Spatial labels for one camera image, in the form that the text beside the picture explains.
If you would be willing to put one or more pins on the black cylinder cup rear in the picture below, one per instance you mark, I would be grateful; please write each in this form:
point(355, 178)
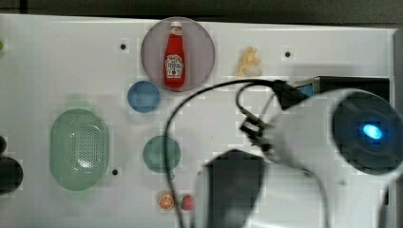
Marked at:
point(3, 144)

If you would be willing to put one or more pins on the black cylinder cup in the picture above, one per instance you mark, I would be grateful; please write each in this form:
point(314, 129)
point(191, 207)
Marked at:
point(3, 144)
point(11, 175)

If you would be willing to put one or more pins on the black toaster oven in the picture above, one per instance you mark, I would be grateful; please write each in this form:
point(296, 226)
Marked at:
point(320, 84)

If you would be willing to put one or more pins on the black cylinder cup front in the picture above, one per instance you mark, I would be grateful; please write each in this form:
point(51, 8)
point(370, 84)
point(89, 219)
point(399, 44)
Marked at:
point(11, 175)

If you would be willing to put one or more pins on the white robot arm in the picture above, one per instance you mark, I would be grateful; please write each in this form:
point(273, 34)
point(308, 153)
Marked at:
point(327, 163)

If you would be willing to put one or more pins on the red strawberry toy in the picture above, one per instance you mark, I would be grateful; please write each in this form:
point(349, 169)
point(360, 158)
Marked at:
point(187, 202)

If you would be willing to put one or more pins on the peeled banana toy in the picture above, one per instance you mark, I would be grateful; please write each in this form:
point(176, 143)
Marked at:
point(249, 64)

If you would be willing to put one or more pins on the green perforated basket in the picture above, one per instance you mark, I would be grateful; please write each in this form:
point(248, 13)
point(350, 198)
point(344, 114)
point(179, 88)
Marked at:
point(79, 149)

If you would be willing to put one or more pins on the red ketchup bottle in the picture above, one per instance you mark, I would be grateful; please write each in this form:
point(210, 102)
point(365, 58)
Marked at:
point(174, 57)

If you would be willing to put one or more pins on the blue bowl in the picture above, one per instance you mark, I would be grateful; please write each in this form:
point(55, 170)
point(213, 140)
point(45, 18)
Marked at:
point(143, 97)

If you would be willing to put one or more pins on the orange slice toy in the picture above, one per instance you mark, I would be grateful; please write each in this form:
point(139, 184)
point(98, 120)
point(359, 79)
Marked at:
point(166, 201)

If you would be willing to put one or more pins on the grey round plate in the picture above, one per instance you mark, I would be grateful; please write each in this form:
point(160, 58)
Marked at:
point(198, 47)

